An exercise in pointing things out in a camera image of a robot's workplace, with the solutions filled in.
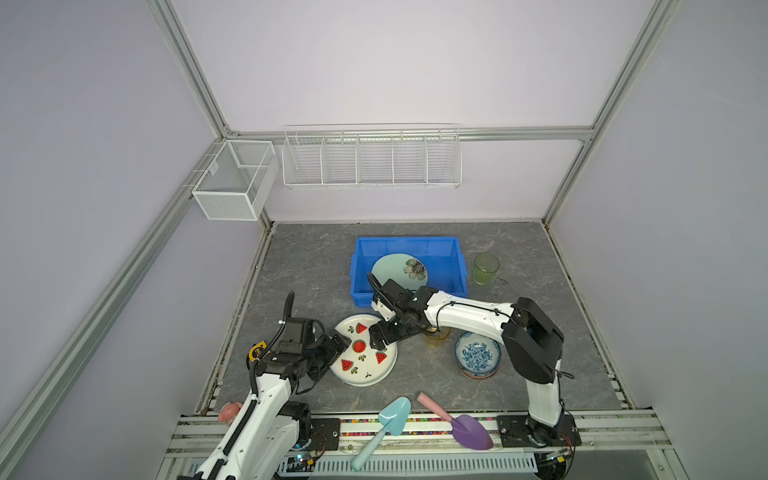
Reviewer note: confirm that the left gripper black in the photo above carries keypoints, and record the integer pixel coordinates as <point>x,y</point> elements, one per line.
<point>331,351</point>

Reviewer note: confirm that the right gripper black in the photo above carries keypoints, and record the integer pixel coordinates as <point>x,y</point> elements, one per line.
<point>386,336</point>

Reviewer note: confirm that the white watermelon plate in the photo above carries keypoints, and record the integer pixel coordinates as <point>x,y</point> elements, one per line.
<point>359,353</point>

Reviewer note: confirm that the green flower plate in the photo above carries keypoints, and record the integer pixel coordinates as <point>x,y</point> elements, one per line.
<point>404,269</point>

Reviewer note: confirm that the cream floral plate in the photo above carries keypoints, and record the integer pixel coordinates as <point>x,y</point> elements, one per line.
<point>357,377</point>

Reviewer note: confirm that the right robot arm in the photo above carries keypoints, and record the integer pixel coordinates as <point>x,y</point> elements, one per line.
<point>534,345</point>

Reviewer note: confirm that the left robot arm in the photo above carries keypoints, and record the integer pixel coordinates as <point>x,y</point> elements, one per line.
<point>269,423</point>

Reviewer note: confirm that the blue plastic bin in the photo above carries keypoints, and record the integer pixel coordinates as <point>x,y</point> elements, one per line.
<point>442,257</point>

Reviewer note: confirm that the yellow glass cup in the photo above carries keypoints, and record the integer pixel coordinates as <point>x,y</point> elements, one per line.
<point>437,337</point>

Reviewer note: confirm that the yellow tape measure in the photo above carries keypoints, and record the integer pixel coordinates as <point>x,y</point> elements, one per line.
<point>255,352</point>

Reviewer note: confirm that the light blue toy shovel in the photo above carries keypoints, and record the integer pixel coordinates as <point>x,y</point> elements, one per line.
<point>393,419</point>

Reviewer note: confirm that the blue patterned bowl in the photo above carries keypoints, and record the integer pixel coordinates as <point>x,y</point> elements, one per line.
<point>477,352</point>

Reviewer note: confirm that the red patterned bowl underneath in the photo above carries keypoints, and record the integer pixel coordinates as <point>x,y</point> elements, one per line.
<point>478,375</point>

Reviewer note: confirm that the pink object at base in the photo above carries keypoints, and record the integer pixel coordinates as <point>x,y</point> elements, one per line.
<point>229,412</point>

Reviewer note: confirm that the green glass cup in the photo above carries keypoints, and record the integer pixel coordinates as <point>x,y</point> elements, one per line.
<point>485,268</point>

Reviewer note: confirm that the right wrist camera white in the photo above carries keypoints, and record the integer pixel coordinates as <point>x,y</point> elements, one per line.
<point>382,308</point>

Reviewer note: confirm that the purple toy shovel pink handle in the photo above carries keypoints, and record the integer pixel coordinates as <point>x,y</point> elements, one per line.
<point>466,430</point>

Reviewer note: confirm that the white wire wall rack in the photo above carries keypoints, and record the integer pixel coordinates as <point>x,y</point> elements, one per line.
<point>372,156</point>

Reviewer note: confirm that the white mesh wall basket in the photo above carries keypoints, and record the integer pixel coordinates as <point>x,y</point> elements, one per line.
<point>237,181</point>

